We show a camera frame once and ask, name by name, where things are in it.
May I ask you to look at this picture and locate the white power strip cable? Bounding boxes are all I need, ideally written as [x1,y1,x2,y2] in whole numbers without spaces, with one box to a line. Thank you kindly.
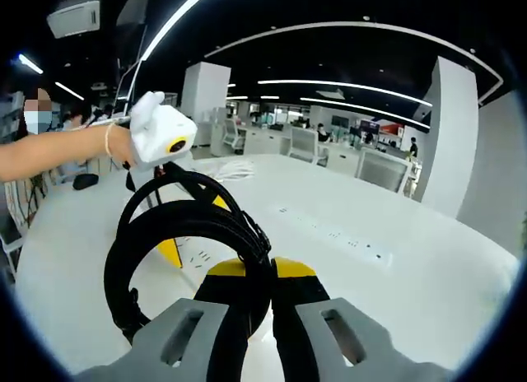
[212,158,259,182]

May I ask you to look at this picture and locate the person's left hand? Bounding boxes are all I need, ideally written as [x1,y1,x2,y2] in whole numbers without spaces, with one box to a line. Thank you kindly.
[110,123,137,165]

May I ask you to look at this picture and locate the white power strip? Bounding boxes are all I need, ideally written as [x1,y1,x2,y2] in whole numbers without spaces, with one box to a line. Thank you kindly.
[180,238,248,291]

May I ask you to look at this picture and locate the ceiling air conditioner cassette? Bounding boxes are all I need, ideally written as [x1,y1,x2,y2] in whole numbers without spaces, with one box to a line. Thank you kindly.
[45,0,103,40]

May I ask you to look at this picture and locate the short ceiling light bar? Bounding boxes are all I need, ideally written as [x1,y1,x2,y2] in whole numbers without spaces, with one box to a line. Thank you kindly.
[18,54,44,76]
[54,82,86,101]

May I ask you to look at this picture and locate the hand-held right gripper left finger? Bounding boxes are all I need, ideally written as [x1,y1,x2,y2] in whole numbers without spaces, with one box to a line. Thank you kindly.
[123,258,259,382]

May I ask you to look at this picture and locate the white desk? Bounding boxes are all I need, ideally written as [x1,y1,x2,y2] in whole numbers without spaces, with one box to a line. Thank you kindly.
[14,153,522,377]

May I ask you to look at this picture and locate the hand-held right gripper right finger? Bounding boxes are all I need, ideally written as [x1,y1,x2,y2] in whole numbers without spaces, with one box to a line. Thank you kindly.
[270,256,408,382]

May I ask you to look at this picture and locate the straight ceiling light bar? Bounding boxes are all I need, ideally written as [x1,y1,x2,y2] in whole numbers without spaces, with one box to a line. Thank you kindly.
[257,79,434,108]
[299,96,432,131]

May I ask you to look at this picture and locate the wide ceiling light strip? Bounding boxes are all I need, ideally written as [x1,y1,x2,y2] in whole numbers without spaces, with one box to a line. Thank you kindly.
[138,0,217,63]

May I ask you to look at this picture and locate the thin curved ceiling light line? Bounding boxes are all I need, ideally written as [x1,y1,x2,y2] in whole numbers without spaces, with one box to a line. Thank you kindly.
[204,21,504,108]

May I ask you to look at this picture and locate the black charger cable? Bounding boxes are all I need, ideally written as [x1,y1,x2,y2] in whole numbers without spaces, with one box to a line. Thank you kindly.
[103,162,273,347]

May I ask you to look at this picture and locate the white mesh office chair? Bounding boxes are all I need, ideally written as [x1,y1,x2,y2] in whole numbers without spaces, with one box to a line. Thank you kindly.
[354,146,414,194]
[287,127,321,164]
[221,117,243,156]

